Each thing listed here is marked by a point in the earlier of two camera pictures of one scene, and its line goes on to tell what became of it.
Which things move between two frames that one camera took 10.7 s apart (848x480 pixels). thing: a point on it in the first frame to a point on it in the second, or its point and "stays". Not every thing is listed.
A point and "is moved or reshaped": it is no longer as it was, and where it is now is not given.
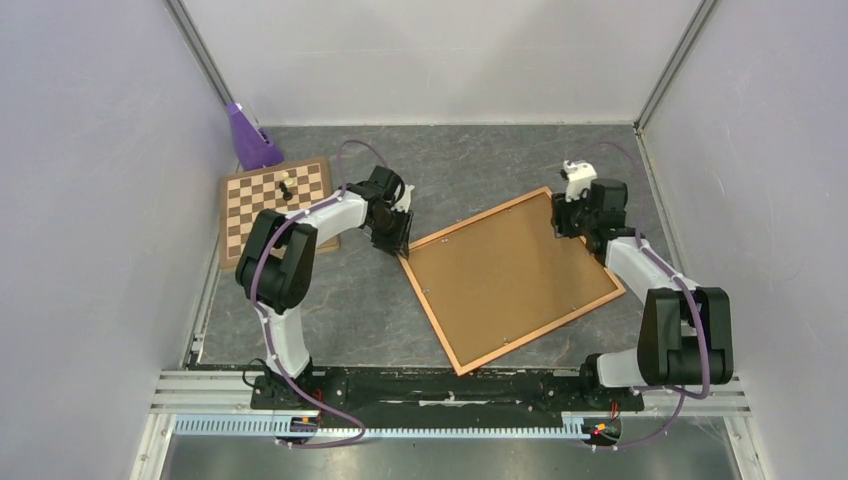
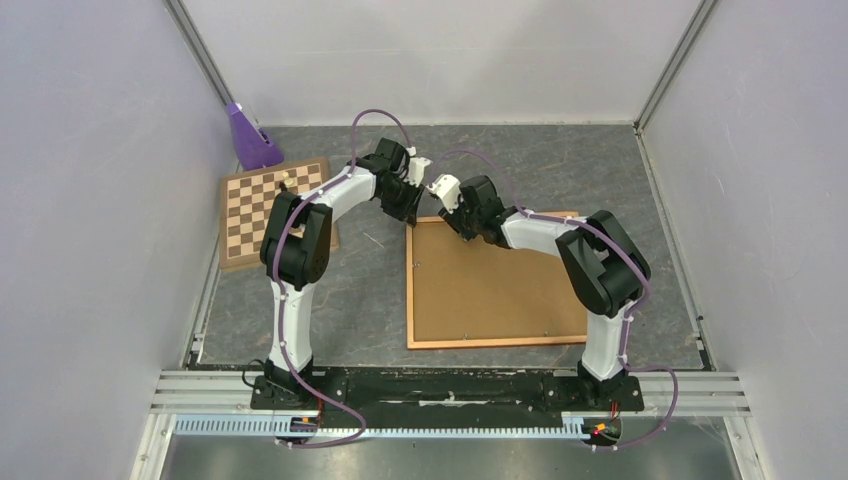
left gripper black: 399,242 to 408,212
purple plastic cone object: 253,148 stays
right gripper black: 559,211 to 454,219
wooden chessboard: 288,188 stays
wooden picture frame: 458,371 is moved or reshaped
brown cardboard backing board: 505,279 is moved or reshaped
